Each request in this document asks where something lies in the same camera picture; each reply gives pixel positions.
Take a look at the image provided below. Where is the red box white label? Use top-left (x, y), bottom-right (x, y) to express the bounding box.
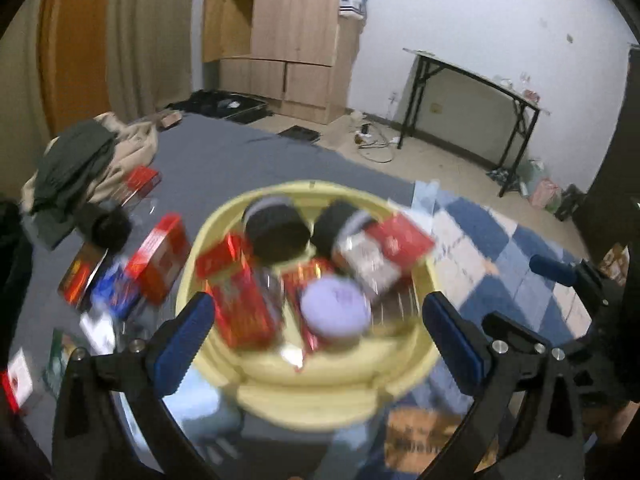
top-left (125, 213), bottom-right (191, 306)

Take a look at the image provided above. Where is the white and green bag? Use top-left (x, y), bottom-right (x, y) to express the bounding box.
top-left (517, 159), bottom-right (546, 196)

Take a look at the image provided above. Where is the small shiny red box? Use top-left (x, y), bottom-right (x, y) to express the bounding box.
top-left (117, 166), bottom-right (162, 206)

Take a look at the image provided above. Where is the purple plush toy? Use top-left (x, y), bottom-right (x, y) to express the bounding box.
top-left (299, 274), bottom-right (373, 346)

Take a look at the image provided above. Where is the black tray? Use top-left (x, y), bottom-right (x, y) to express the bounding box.
top-left (277, 125), bottom-right (321, 143)

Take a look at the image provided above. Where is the dark brown door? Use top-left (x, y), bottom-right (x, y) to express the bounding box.
top-left (572, 45), bottom-right (640, 261)

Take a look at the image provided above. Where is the black bag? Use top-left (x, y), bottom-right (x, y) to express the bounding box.
top-left (555, 185), bottom-right (586, 221)

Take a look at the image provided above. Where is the green packet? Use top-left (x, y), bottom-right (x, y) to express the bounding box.
top-left (42, 330), bottom-right (91, 396)

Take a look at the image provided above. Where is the pile of clothes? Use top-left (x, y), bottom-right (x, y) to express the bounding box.
top-left (22, 112), bottom-right (161, 206)

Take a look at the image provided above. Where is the black round container grey band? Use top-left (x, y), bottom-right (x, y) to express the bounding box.
top-left (311, 200), bottom-right (373, 258)
top-left (242, 195), bottom-right (311, 263)

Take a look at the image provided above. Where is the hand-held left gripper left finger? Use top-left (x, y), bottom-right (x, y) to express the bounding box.
top-left (52, 291), bottom-right (217, 480)

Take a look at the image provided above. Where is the dark orange box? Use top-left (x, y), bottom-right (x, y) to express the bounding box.
top-left (57, 245), bottom-right (108, 308)

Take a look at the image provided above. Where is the pale blue box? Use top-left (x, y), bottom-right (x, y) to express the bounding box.
top-left (80, 310), bottom-right (118, 356)

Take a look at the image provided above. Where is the black fuzzy round item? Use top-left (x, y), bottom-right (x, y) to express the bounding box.
top-left (75, 202), bottom-right (133, 251)

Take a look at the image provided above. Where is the blue plaid fleece blanket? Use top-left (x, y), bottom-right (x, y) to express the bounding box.
top-left (165, 180), bottom-right (596, 480)

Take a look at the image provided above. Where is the pink bag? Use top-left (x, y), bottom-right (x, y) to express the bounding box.
top-left (530, 177), bottom-right (561, 208)

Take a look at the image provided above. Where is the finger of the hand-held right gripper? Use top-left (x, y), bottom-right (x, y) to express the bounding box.
top-left (481, 310), bottom-right (571, 361)
top-left (529, 254), bottom-right (583, 288)

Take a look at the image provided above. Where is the dark cloth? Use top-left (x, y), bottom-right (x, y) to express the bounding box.
top-left (487, 167), bottom-right (521, 186)

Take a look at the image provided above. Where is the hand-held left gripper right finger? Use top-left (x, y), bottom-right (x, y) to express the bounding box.
top-left (420, 290), bottom-right (586, 480)

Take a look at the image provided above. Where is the wooden wardrobe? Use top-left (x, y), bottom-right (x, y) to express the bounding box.
top-left (202, 0), bottom-right (371, 126)

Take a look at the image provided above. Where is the black folding table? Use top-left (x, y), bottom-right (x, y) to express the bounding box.
top-left (402, 47), bottom-right (551, 198)

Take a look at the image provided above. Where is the black open suitcase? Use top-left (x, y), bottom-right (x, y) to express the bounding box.
top-left (167, 89), bottom-right (271, 125)

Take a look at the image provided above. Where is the pile of red boxes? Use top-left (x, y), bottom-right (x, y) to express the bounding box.
top-left (194, 212), bottom-right (436, 361)

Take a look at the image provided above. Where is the beige curtain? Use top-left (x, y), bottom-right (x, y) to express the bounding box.
top-left (107, 0), bottom-right (198, 121)

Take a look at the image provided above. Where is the dark green garment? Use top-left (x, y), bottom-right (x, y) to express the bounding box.
top-left (30, 120), bottom-right (118, 251)

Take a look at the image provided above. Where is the yellow oval plastic basin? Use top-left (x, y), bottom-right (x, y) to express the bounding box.
top-left (175, 180), bottom-right (443, 433)

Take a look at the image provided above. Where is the power strip with cables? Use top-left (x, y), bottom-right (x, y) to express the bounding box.
top-left (350, 110), bottom-right (401, 163)

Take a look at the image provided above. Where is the orange wooden door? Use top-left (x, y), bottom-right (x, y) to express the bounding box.
top-left (37, 0), bottom-right (113, 136)

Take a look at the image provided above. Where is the blue packet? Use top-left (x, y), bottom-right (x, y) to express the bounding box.
top-left (92, 260), bottom-right (143, 318)

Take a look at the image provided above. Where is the grey bed sheet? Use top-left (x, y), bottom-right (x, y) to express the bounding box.
top-left (10, 112), bottom-right (416, 461)

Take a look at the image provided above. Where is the small red and white box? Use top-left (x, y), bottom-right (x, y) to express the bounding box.
top-left (0, 350), bottom-right (33, 411)

